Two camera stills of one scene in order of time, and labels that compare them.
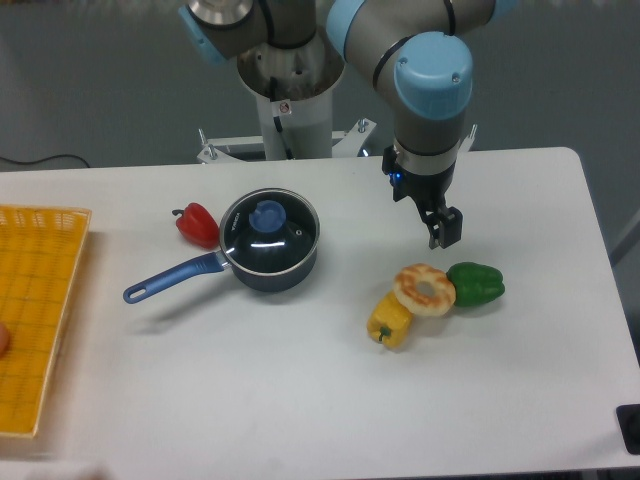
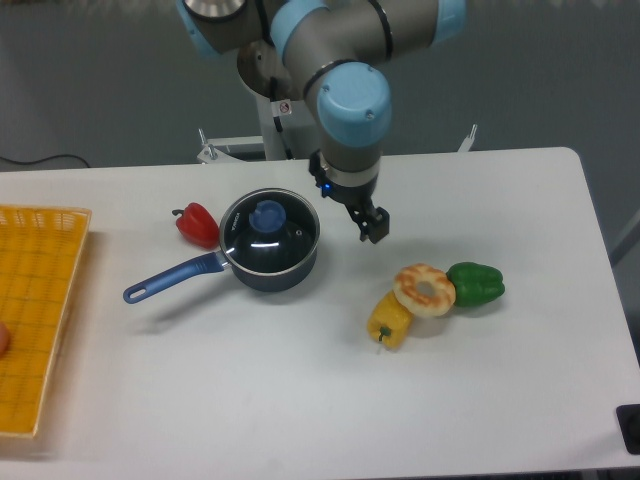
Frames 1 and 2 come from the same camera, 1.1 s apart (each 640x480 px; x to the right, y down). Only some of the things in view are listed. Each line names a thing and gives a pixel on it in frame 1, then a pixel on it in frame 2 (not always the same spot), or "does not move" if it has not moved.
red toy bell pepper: (197, 225) does not move
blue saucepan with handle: (269, 241) does not move
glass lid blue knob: (269, 231) does not move
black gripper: (428, 191) → (357, 198)
